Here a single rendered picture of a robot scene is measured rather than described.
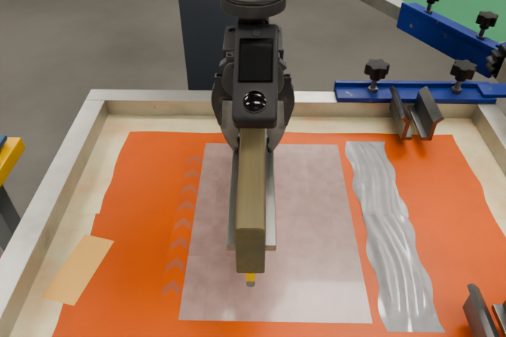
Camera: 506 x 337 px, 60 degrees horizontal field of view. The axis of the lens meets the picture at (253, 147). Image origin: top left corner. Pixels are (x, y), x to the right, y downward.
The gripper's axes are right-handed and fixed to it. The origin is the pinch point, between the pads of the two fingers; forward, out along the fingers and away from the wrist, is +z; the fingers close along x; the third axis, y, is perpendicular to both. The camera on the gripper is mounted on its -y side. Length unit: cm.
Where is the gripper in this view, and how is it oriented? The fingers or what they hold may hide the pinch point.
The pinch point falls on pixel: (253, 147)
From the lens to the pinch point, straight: 58.5
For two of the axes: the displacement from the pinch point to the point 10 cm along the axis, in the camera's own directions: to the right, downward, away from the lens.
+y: 0.2, -6.6, 7.6
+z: 0.0, 7.6, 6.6
